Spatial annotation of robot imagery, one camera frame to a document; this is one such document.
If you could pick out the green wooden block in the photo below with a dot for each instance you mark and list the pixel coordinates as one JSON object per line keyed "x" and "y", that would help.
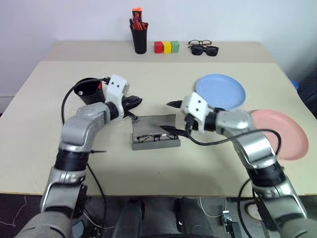
{"x": 175, "y": 46}

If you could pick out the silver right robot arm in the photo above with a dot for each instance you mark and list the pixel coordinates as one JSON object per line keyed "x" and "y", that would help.
{"x": 257, "y": 146}

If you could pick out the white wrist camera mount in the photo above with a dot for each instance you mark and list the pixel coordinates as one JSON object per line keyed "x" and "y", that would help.
{"x": 116, "y": 90}
{"x": 196, "y": 106}

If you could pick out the small black floor device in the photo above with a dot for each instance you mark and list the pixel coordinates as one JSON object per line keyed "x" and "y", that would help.
{"x": 226, "y": 217}

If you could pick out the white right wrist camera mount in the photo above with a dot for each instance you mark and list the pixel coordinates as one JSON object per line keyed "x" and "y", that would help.
{"x": 196, "y": 106}

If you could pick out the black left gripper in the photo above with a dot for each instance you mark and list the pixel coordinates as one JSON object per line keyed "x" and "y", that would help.
{"x": 125, "y": 109}

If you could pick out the black sunglasses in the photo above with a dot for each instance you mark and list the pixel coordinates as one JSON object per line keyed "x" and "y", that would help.
{"x": 205, "y": 51}

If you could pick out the red marker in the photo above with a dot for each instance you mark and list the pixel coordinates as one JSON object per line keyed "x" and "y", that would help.
{"x": 100, "y": 85}

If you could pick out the black cup with white label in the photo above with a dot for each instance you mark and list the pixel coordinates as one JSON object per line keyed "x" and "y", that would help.
{"x": 89, "y": 93}

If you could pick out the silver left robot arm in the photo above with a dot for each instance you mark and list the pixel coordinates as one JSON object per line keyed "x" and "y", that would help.
{"x": 81, "y": 124}

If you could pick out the thin black frame glasses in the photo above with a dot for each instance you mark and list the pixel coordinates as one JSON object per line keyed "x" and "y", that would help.
{"x": 154, "y": 137}

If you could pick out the blue plate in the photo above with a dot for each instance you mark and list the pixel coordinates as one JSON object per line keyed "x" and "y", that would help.
{"x": 220, "y": 91}

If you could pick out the dark chair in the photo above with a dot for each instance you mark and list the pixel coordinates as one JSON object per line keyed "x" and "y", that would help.
{"x": 308, "y": 86}

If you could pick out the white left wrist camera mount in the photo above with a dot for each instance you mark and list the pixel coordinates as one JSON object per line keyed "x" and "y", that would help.
{"x": 116, "y": 90}

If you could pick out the grey glasses case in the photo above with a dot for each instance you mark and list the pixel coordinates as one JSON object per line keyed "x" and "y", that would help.
{"x": 153, "y": 131}

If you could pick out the white oval floor object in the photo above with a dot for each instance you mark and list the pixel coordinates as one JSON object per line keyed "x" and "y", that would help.
{"x": 252, "y": 212}

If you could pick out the yellow wooden block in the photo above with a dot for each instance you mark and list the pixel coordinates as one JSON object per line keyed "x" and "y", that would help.
{"x": 167, "y": 47}

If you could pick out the red wooden block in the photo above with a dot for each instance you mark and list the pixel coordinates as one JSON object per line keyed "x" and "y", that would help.
{"x": 158, "y": 47}

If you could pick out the clear lens black glasses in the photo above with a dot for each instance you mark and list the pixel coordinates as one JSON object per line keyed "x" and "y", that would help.
{"x": 199, "y": 43}

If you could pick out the pink plate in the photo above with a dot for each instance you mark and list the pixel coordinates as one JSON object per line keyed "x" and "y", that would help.
{"x": 284, "y": 134}

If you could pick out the tall black marker cup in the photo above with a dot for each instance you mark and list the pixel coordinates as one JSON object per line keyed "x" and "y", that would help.
{"x": 140, "y": 41}

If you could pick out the dark rounded robot leg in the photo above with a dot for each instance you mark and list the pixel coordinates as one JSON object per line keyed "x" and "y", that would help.
{"x": 130, "y": 218}
{"x": 192, "y": 218}

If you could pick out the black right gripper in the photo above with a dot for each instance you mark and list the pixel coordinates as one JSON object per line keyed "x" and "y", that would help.
{"x": 190, "y": 122}

